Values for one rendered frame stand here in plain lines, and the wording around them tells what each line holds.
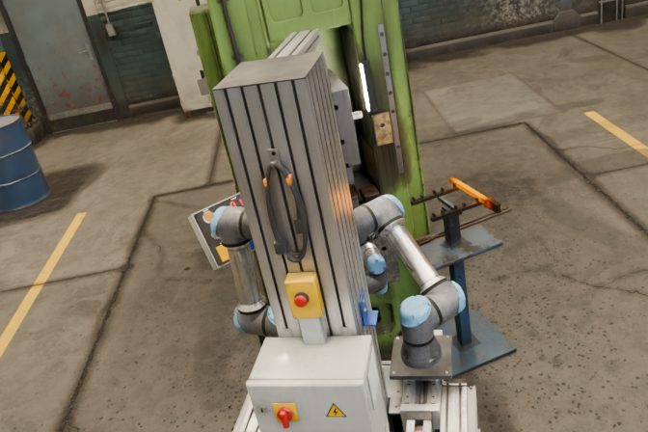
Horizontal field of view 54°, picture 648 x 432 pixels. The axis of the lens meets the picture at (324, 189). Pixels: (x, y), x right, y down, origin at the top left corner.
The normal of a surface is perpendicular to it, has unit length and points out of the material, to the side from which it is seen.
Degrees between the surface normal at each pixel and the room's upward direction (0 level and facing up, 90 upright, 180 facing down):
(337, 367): 0
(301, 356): 0
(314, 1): 90
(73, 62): 90
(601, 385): 0
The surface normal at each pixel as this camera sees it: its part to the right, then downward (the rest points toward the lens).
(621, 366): -0.18, -0.89
